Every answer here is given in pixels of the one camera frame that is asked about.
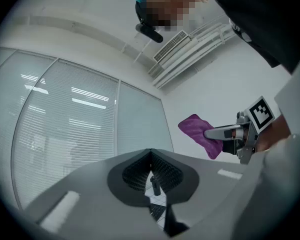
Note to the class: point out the black head camera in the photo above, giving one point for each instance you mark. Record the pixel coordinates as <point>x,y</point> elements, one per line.
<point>150,32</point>

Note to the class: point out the glass partition with blinds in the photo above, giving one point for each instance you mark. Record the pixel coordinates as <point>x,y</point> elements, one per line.
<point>77,109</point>

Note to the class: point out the person's right forearm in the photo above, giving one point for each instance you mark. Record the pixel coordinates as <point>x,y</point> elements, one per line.
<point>272,136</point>

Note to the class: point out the person's black shirt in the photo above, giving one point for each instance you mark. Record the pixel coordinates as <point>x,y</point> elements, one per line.
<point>265,14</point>

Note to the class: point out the purple cloth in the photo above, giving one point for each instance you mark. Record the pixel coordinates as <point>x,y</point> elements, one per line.
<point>195,129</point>

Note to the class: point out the white checked tablecloth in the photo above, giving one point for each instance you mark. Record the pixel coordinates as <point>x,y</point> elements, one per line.
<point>157,199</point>

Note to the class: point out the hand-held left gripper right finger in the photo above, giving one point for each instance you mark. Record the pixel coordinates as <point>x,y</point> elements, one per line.
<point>215,189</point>

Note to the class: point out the white air vent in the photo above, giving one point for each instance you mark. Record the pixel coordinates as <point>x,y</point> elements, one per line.
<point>171,45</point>

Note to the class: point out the person's head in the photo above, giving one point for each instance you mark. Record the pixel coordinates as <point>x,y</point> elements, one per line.
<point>172,4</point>

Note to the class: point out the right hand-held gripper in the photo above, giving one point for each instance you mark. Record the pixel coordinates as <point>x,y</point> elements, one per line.
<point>261,115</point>

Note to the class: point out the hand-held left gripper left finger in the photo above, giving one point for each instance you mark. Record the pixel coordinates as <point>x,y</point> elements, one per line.
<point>90,196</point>

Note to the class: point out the white ceiling pipes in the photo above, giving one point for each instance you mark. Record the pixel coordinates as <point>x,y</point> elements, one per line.
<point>190,59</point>

